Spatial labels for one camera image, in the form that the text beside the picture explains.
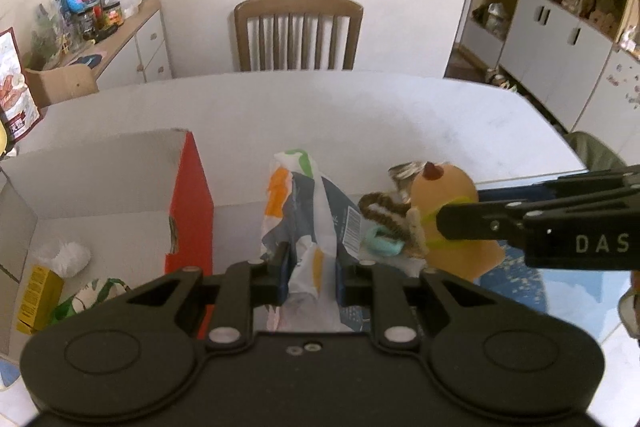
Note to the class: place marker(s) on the brown wooden chair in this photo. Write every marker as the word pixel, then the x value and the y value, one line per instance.
pixel 297 34

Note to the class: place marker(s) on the white sideboard wooden top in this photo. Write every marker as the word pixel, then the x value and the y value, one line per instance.
pixel 136 53

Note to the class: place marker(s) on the olive green chair cushion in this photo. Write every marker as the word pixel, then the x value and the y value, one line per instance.
pixel 594 154

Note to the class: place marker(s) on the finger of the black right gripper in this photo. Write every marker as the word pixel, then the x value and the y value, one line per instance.
pixel 580 222
pixel 530 189

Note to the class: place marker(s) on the yellow small box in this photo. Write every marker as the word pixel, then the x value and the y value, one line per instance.
pixel 40 298

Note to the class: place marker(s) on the white crumpled tissue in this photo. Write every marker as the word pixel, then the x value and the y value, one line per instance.
pixel 65 259

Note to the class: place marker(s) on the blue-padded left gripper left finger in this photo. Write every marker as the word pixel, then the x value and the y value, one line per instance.
pixel 243 287

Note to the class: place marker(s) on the cardboard box by sideboard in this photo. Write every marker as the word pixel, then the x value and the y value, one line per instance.
pixel 60 84

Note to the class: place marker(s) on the silver foil snack packet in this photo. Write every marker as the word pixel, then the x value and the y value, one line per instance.
pixel 403 176

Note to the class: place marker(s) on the orange plush doll brown hair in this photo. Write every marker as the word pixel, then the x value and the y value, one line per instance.
pixel 434 218

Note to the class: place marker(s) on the red white snack bag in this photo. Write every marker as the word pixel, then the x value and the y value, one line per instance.
pixel 19 111

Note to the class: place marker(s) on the person's right hand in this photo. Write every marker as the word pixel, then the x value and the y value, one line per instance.
pixel 629 307

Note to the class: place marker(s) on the teal pencil sharpener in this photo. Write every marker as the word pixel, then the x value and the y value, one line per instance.
pixel 379 242

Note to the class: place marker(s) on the green cartoon fabric pouch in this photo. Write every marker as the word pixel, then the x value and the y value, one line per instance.
pixel 92 294

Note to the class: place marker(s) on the white red cardboard box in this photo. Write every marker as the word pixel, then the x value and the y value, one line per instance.
pixel 139 202

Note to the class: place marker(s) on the white wooden wall cabinet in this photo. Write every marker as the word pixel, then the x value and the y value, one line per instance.
pixel 578 59

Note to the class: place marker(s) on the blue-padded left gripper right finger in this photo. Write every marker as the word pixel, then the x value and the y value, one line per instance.
pixel 381 290

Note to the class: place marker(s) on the white orange grey plastic package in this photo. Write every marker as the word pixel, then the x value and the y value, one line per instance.
pixel 310 213

